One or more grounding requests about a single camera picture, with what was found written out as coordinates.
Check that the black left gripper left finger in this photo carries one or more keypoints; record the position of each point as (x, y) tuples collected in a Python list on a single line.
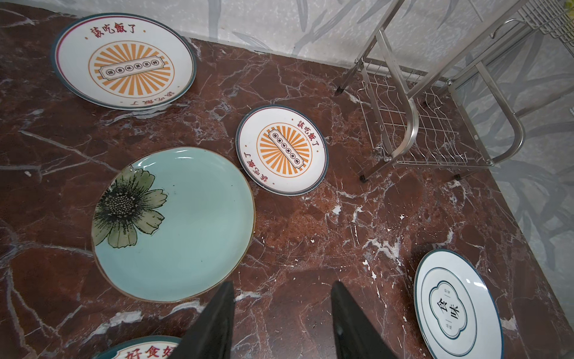
[(211, 335)]

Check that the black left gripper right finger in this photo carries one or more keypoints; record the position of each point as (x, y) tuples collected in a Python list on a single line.
[(354, 335)]

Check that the white plate green rim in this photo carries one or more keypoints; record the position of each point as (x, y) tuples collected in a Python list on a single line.
[(456, 313)]

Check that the stainless steel dish rack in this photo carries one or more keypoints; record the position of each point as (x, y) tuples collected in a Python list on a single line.
[(416, 119)]

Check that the white plate dark lettered rim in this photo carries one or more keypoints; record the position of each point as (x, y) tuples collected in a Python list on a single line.
[(142, 348)]

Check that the green flower plate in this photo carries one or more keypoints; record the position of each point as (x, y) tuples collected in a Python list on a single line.
[(173, 225)]

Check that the small orange sunburst plate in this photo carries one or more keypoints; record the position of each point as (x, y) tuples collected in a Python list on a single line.
[(282, 150)]

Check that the large orange sunburst plate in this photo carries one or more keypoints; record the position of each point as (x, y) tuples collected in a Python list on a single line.
[(124, 61)]

